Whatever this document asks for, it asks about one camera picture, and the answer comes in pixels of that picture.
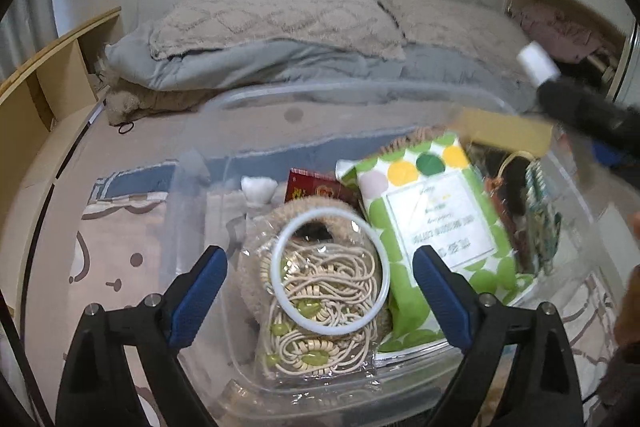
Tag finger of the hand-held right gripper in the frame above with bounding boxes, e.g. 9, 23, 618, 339
582, 102, 640, 170

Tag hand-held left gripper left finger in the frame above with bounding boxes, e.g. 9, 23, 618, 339
55, 245, 228, 427

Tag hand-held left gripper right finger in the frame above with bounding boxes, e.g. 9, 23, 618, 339
412, 245, 585, 427

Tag clear plastic storage bin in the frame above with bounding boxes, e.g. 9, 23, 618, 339
167, 79, 626, 427

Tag tan cardboard box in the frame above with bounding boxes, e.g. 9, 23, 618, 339
457, 107, 555, 158

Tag white wardrobe door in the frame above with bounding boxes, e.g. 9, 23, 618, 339
607, 22, 640, 108

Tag green dotted tissue pack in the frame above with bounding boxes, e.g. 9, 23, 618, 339
336, 132, 538, 353

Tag bear print bed sheet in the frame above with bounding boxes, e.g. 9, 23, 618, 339
10, 107, 626, 427

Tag green patterned pouch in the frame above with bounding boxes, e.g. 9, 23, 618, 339
522, 157, 563, 275

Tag pink folded clothes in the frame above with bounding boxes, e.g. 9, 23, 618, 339
520, 2, 601, 62

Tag bag of white cotton balls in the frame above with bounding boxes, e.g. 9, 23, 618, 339
241, 176, 281, 208

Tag beige fuzzy plush item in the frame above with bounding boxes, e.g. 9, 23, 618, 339
239, 196, 363, 328

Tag red box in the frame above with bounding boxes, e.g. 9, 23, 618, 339
284, 167, 361, 208

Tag beige textured pillow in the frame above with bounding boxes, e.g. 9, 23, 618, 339
149, 0, 407, 62
380, 0, 531, 72

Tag brown fuzzy blanket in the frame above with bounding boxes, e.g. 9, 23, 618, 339
105, 79, 211, 125

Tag grey duvet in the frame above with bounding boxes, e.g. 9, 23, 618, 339
104, 27, 538, 112

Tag wooden bedside shelf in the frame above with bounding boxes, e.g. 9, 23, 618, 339
0, 6, 123, 188

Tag pale grey curtain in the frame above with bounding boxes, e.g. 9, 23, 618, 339
0, 0, 56, 82

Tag white plastic ring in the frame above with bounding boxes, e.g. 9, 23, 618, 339
270, 210, 392, 337

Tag bag of beaded necklaces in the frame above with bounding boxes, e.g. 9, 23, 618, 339
237, 207, 386, 390

